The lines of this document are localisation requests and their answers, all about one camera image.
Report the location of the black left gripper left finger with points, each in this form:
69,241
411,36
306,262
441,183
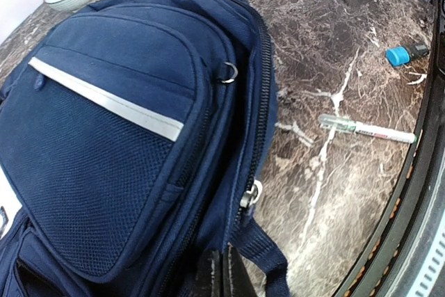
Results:
219,273

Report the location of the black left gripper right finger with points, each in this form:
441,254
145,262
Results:
238,280

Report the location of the navy blue student backpack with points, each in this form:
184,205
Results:
133,136

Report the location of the black marker with blue cap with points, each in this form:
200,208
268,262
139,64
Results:
405,54

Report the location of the white pen with green tip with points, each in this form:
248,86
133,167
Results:
346,125

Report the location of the white slotted cable duct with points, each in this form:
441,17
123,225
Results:
430,270

